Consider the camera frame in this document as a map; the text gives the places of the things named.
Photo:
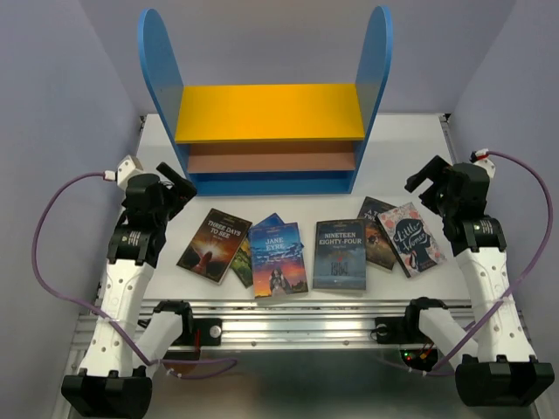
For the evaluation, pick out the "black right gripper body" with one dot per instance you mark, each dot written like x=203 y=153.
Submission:
x=445 y=202

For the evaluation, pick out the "Animal Farm book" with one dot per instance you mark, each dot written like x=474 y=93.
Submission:
x=242 y=261

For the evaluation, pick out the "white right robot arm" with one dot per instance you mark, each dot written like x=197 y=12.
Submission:
x=492 y=361

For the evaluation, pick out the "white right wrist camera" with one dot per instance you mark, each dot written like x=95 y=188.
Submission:
x=481 y=159

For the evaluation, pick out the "A Tale of Two Cities book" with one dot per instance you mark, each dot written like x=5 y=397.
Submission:
x=378 y=250

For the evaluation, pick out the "Three Days to See book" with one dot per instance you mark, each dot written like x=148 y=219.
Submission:
x=216 y=242

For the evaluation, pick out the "Jane Eyre book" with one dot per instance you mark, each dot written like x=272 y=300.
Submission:
x=278 y=268

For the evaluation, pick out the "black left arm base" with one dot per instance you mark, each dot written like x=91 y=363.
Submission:
x=206 y=332

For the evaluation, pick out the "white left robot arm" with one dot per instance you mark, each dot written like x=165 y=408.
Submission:
x=115 y=378

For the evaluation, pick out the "blue and yellow bookshelf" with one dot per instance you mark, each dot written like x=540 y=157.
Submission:
x=255 y=140

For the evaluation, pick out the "Little Women book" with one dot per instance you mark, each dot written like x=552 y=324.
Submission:
x=410 y=239

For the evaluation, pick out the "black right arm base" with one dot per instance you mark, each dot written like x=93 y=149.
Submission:
x=390 y=331

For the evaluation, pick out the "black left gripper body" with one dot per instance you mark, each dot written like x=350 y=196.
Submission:
x=172 y=204

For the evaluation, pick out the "Nineteen Eighty-Four book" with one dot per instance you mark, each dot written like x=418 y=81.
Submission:
x=340 y=256

